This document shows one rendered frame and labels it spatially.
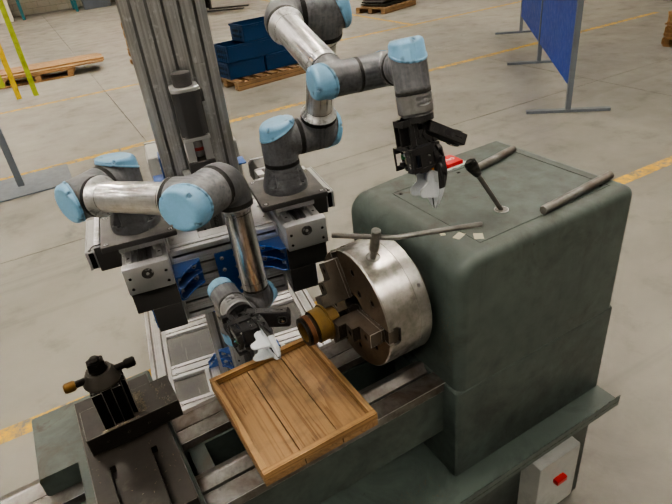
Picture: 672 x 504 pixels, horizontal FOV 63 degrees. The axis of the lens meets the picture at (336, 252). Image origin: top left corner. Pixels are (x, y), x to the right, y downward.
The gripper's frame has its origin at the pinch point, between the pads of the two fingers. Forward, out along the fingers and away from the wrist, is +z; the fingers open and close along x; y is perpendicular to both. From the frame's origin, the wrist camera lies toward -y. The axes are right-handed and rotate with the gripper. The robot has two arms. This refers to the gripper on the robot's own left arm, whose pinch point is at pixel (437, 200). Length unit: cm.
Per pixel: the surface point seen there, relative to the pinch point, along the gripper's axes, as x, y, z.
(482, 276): 8.9, -2.9, 17.6
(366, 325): -4.8, 21.4, 24.8
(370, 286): -3.9, 18.9, 15.3
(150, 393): -25, 70, 29
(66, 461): -28, 92, 38
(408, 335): 0.2, 13.7, 29.1
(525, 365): 1, -20, 54
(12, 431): -177, 132, 102
